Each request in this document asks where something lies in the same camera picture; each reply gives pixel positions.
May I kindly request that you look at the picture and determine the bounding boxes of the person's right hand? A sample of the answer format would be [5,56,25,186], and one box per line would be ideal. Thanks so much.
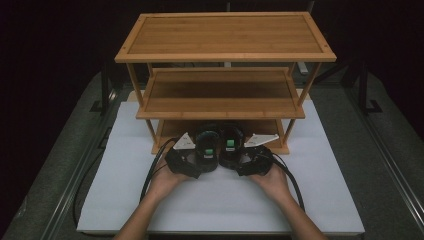
[249,164,293,203]

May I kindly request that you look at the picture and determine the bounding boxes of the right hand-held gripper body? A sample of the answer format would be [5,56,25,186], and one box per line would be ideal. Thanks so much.
[235,133,281,177]

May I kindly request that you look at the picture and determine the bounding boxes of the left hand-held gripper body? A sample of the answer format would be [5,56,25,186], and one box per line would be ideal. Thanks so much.
[164,131,203,180]

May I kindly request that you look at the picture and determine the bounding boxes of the thin black cable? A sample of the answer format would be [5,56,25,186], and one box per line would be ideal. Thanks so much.
[72,148,105,229]

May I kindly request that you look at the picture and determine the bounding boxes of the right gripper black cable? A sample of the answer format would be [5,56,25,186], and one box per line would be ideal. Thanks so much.
[266,151,306,213]

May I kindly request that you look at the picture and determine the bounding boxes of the black metal stand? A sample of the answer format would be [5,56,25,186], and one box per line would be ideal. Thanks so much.
[358,61,384,116]
[89,61,114,116]

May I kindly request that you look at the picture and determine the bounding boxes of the three-tier wooden shoe rack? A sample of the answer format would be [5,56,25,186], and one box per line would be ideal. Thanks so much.
[114,11,338,156]

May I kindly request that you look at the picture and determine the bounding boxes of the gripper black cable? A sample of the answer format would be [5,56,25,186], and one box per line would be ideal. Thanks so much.
[266,151,306,213]
[139,137,178,204]

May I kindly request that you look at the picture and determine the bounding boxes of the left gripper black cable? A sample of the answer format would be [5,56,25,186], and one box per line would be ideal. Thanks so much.
[139,137,178,204]

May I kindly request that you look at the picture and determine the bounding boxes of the person's left hand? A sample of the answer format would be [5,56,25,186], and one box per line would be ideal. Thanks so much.
[146,159,191,203]

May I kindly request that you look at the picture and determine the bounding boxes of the black sandal green blue straps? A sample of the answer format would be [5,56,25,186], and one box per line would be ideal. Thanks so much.
[218,123,246,171]
[194,124,221,174]

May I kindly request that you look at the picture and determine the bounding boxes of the metal table rail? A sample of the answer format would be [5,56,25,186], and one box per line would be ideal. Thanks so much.
[39,89,118,240]
[345,88,424,232]

